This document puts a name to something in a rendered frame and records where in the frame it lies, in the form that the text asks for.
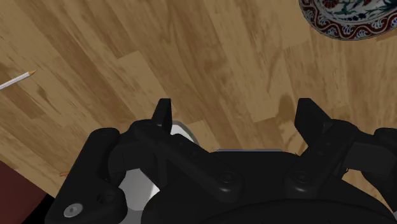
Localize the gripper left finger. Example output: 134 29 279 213
45 97 244 224

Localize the white pencil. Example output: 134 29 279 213
0 69 38 91

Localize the patterned red and white plate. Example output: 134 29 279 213
298 0 397 41

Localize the white rounded object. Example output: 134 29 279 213
118 120 201 224

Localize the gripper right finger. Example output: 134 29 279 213
283 97 397 215

